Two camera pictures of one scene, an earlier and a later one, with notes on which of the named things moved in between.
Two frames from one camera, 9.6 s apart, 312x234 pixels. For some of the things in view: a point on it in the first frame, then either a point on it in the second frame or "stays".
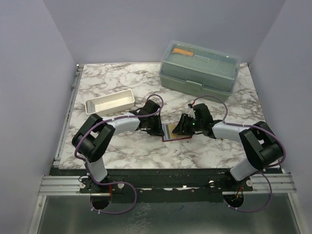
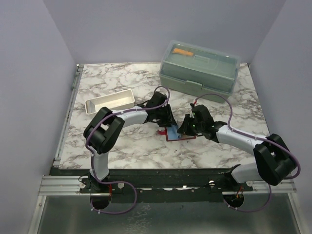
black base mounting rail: x=159 y=185 stays
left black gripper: x=157 y=130 -> x=168 y=120
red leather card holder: x=168 y=135 stays
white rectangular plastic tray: x=108 y=104 stays
